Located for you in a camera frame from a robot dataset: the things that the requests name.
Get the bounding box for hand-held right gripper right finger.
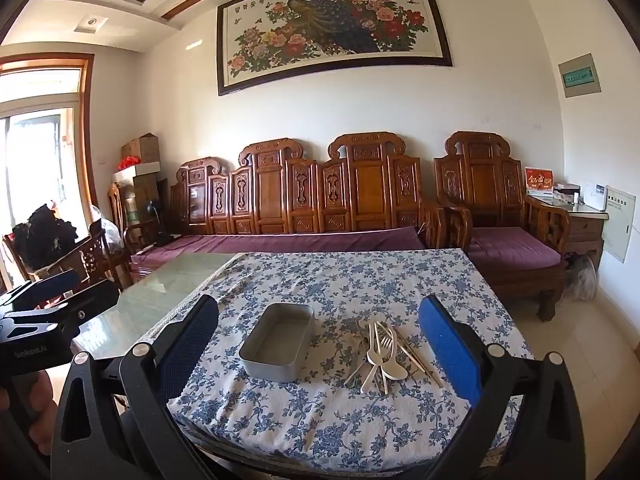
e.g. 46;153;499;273
419;294;601;480

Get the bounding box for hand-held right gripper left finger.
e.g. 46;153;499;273
50;294;221;480

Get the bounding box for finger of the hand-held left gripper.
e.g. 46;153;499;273
0;269;81;311
47;280;122;335

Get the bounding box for rectangular metal tin box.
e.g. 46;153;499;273
238;302;316;384

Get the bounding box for person's left hand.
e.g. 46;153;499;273
0;371;58;458

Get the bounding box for carved wooden chair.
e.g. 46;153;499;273
2;230;122;292

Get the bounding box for black clothes pile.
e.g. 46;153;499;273
12;201;79;272

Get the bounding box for translucent plastic bag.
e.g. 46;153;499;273
90;205;124;252

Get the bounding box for wooden dining chair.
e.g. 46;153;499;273
107;182;151;257

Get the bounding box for black desk lamp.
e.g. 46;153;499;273
145;200;174;249

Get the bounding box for stacked cardboard boxes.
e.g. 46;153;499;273
120;177;169;227

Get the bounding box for blue floral tablecloth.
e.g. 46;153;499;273
150;248;536;473

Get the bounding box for long purple sofa cushion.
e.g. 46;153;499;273
130;226;427;282

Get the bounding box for white flat box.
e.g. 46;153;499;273
112;161;162;184

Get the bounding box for clear plastic bag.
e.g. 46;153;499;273
562;255;599;302

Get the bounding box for wooden framed balcony door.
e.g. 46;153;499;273
0;52;99;292

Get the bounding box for brown cardboard box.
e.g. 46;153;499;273
121;132;161;164

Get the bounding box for carved wooden sofa bench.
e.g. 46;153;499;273
169;131;447;252

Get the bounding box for carved wooden armchair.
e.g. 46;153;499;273
433;131;572;322

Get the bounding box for wooden side table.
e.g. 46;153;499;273
530;192;610;262

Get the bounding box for red standing card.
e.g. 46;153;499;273
524;166;555;197

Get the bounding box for ceiling light fixture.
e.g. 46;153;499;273
75;14;109;34

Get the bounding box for framed peacock flower painting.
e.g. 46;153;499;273
216;0;454;97

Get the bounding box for white wall distribution box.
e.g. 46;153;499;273
602;186;637;264

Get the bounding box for green wall panel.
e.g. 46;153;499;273
557;52;603;99

